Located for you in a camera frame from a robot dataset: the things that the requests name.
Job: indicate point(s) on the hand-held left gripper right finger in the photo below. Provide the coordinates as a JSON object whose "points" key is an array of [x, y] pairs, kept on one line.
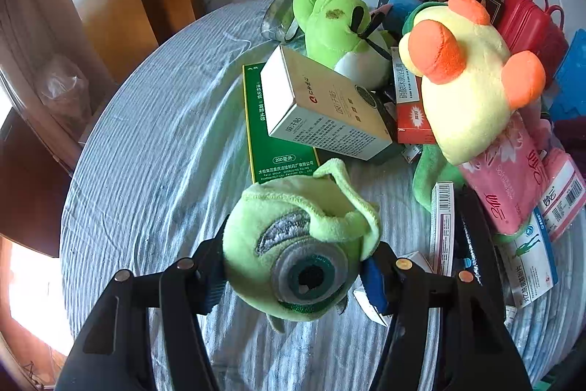
{"points": [[376, 285]]}

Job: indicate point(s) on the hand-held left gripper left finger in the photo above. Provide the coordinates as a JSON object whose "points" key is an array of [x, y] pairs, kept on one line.
{"points": [[214, 283]]}

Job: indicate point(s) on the green one-eyed monster plush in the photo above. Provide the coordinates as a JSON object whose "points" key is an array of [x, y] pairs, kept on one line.
{"points": [[274, 235]]}

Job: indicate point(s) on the yellow duck plush orange feet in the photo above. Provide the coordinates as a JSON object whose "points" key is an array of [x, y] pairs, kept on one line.
{"points": [[467, 98]]}

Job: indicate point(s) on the blue plastic container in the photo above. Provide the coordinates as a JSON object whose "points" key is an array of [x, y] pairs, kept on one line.
{"points": [[572, 75]]}

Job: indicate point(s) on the small white box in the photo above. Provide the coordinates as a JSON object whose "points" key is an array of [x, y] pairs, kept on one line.
{"points": [[359, 297], [419, 260]]}

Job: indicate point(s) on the white barcode box purple stripe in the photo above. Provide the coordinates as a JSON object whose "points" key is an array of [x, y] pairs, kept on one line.
{"points": [[442, 226]]}

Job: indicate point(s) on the black printed packet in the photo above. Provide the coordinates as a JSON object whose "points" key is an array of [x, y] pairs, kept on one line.
{"points": [[474, 226]]}

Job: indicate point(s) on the green medicine box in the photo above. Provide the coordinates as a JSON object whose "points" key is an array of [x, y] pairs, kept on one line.
{"points": [[274, 162]]}

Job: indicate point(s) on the light blue striped cloth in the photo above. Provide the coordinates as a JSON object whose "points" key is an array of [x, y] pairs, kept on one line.
{"points": [[160, 143]]}

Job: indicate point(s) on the white and blue medicine box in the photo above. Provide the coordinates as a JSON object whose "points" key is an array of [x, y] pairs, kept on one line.
{"points": [[531, 253]]}

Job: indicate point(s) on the pink tissue packet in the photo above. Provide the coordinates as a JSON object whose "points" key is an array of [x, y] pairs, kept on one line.
{"points": [[503, 180]]}

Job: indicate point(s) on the red and white medicine box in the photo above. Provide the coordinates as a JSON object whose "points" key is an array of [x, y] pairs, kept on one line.
{"points": [[409, 116]]}

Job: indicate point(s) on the beige medicine box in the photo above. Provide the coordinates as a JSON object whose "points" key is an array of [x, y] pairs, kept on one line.
{"points": [[320, 107]]}

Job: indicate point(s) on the dark wooden cabinet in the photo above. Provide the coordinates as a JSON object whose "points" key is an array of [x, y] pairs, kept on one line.
{"points": [[32, 189]]}

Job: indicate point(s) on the pink barcode packet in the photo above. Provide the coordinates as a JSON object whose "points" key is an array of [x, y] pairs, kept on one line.
{"points": [[565, 189]]}

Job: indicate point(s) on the clear plastic bag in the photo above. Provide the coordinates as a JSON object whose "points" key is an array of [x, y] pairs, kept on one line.
{"points": [[59, 84]]}

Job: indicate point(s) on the green frog plush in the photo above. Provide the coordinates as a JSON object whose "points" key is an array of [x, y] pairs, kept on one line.
{"points": [[329, 20]]}

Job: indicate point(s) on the clear plastic item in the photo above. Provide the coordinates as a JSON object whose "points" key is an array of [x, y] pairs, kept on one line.
{"points": [[274, 20]]}

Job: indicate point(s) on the pink pig plush blue dress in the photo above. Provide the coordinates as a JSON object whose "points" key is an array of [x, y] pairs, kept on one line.
{"points": [[403, 6]]}

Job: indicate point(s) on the red toy suitcase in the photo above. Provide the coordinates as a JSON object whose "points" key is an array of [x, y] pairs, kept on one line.
{"points": [[526, 24]]}

